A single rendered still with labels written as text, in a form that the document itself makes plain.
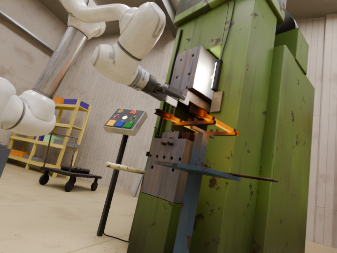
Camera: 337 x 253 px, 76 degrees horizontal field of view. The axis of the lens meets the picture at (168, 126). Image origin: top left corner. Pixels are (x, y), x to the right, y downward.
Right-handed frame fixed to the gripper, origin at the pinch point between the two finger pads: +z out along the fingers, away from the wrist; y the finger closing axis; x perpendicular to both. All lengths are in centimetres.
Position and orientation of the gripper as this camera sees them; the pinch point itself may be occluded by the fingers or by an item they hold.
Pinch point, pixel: (178, 101)
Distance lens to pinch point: 99.2
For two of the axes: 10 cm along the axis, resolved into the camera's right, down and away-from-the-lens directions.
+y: 6.7, -0.2, -7.4
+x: 2.1, -9.5, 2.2
